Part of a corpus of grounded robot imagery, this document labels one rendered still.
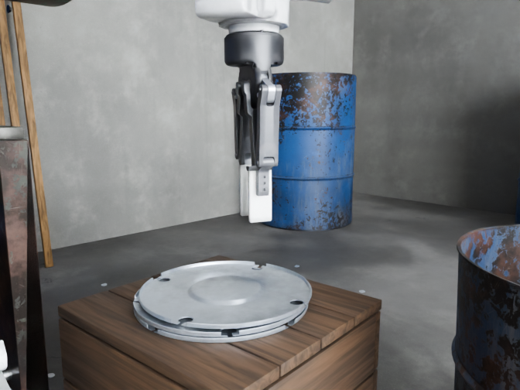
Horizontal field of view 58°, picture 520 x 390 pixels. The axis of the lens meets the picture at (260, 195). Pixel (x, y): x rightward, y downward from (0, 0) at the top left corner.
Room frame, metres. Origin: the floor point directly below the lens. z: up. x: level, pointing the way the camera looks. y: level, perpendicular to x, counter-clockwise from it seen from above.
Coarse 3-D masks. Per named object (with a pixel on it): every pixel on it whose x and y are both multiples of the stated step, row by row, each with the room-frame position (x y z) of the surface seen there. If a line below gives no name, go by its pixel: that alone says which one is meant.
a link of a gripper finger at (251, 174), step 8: (248, 176) 0.60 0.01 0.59; (248, 184) 0.60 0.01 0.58; (248, 192) 0.60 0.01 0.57; (248, 200) 0.60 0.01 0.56; (256, 200) 0.60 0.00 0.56; (264, 200) 0.60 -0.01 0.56; (248, 208) 0.60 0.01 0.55; (256, 208) 0.60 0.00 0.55; (264, 208) 0.60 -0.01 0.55; (248, 216) 0.60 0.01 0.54; (256, 216) 0.60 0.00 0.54; (264, 216) 0.60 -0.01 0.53
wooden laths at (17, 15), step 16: (0, 0) 2.05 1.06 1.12; (0, 16) 2.04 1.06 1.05; (16, 16) 2.07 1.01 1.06; (0, 32) 2.02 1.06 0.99; (16, 32) 2.06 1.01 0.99; (0, 96) 1.97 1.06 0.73; (0, 112) 1.96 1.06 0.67; (16, 112) 2.01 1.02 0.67; (32, 112) 2.05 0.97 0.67; (32, 128) 2.03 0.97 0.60; (32, 144) 2.02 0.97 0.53; (32, 160) 2.01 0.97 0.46; (48, 224) 2.01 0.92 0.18; (48, 240) 2.00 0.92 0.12; (48, 256) 1.98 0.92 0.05
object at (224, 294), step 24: (192, 264) 0.89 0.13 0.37; (216, 264) 0.91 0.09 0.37; (240, 264) 0.91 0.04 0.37; (144, 288) 0.77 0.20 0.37; (168, 288) 0.78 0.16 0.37; (192, 288) 0.76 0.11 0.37; (216, 288) 0.76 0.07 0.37; (240, 288) 0.76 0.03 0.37; (264, 288) 0.77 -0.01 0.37; (288, 288) 0.78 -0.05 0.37; (168, 312) 0.68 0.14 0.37; (192, 312) 0.68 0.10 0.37; (216, 312) 0.68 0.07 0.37; (240, 312) 0.68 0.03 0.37; (264, 312) 0.68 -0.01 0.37; (288, 312) 0.68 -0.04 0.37
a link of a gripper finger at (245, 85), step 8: (248, 88) 0.60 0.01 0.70; (248, 96) 0.59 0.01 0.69; (248, 104) 0.59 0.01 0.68; (248, 112) 0.59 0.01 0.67; (256, 112) 0.59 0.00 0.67; (256, 120) 0.59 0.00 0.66; (256, 128) 0.59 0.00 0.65; (256, 136) 0.59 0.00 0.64; (248, 168) 0.58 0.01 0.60; (256, 168) 0.58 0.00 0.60
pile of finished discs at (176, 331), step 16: (144, 320) 0.66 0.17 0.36; (160, 320) 0.66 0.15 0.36; (192, 320) 0.66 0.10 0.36; (288, 320) 0.66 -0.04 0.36; (176, 336) 0.62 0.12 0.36; (192, 336) 0.63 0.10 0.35; (208, 336) 0.61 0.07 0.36; (224, 336) 0.62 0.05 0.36; (240, 336) 0.63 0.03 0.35; (256, 336) 0.63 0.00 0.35
